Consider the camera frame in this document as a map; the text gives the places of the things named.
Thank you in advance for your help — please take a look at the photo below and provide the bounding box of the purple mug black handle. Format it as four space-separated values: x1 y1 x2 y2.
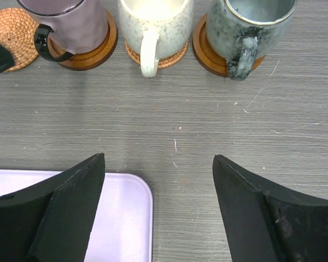
18 0 108 62

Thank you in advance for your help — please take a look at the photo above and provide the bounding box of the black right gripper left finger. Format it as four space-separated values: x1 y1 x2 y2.
0 153 105 261

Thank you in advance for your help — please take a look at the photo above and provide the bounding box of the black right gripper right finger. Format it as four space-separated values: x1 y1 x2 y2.
212 155 328 261

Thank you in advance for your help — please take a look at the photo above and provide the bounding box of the cream speckled mug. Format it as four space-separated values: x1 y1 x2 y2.
118 0 194 78

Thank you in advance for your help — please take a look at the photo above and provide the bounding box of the wooden coaster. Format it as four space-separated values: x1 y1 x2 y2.
193 7 270 81
58 10 118 71

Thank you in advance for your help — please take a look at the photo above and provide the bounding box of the woven rattan coaster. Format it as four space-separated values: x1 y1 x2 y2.
0 8 38 72
124 41 189 69

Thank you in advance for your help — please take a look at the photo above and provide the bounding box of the grey-green mug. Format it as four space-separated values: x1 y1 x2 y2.
206 0 297 81

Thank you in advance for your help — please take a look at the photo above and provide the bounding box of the lavender plastic tray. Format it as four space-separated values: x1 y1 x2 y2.
0 169 154 262

